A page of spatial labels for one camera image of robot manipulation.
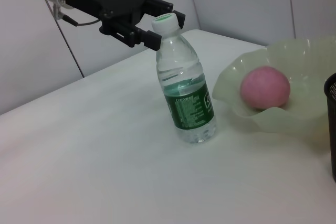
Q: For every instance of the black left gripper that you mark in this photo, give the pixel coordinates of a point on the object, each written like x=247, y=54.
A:
x=105, y=1

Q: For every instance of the clear green-label water bottle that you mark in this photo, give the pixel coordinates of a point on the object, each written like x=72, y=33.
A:
x=189, y=103

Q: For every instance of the pink peach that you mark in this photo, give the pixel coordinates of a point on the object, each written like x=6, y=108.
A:
x=265, y=87

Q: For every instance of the translucent green fruit plate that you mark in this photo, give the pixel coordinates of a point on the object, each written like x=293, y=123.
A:
x=302, y=58

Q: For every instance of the black mesh pen holder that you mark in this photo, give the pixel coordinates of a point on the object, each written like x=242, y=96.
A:
x=331, y=129

